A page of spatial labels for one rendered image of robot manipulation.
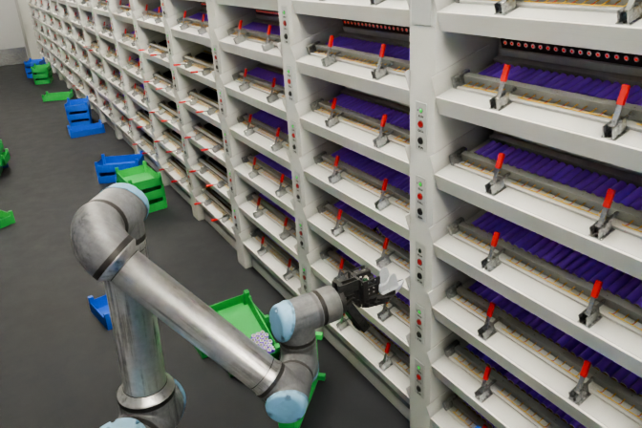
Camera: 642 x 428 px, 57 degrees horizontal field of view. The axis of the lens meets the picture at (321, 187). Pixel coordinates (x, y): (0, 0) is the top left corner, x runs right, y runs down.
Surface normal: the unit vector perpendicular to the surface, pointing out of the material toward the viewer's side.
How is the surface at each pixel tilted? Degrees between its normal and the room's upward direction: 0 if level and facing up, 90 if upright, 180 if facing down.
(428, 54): 90
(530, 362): 17
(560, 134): 107
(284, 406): 92
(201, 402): 0
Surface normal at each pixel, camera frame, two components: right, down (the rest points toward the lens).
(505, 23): -0.81, 0.49
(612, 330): -0.30, -0.82
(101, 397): -0.06, -0.93
